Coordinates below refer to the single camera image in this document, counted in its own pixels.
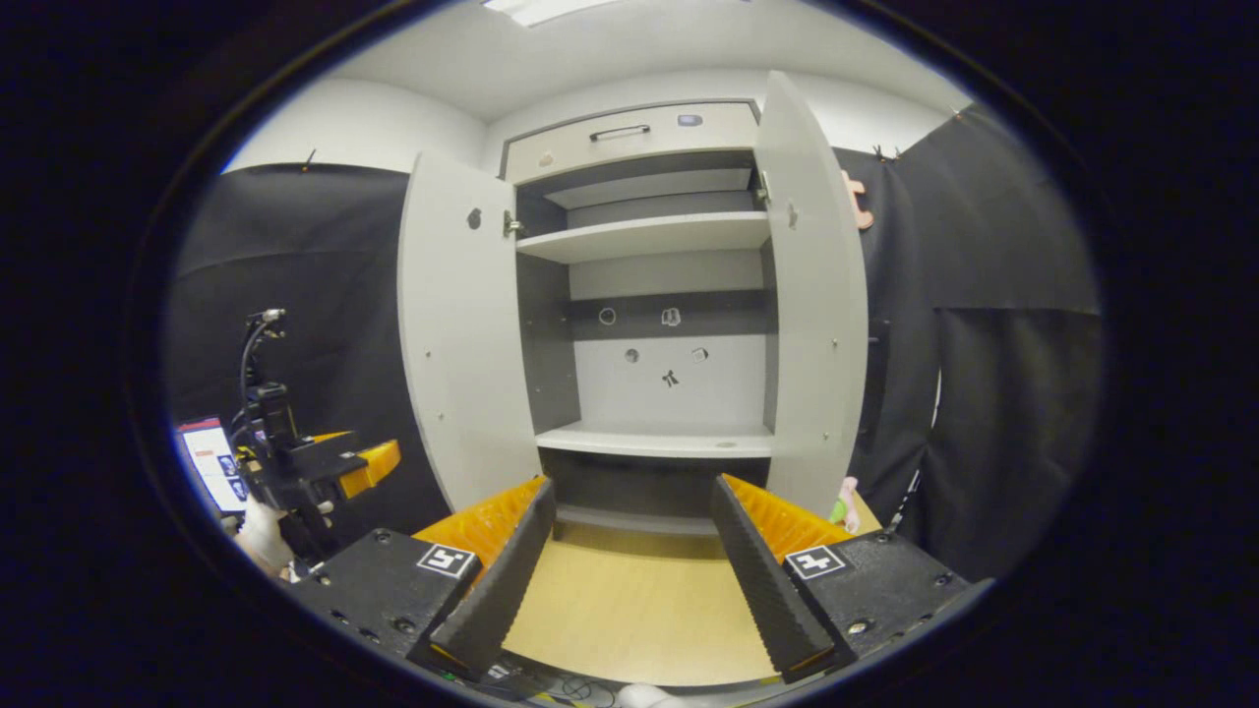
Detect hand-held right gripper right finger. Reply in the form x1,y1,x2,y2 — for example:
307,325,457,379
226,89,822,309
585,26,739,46
710,473,992,684

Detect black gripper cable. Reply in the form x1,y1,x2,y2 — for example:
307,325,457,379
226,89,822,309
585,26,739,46
239,313,274,396

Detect grey cabinet drawer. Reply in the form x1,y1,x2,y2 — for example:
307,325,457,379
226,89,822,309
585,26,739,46
504,101,760,185

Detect grey double-door shoe cabinet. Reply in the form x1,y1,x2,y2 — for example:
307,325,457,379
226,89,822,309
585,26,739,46
500,98,778,537

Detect grey thin cabinet shelf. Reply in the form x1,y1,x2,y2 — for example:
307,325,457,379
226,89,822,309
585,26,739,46
544,168,754,210

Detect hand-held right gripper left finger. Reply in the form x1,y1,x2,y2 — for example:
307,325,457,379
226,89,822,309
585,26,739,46
285,476,559,684

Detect large ceiling light panel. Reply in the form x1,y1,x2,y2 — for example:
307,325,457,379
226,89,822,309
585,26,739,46
480,0,621,28

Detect grey cabinet door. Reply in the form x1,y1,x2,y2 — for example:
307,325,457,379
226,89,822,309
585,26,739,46
396,149,544,512
752,71,870,520

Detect white low cabinet shelf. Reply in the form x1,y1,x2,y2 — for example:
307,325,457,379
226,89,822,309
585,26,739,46
535,421,775,460

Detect black backdrop cloth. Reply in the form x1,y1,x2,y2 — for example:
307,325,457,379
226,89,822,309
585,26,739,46
162,103,1103,581

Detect white wide cabinet shelf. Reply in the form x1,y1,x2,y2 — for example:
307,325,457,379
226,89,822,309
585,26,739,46
515,210,771,265

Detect green and pink plush toy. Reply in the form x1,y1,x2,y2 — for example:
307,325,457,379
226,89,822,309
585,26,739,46
828,476,861,535

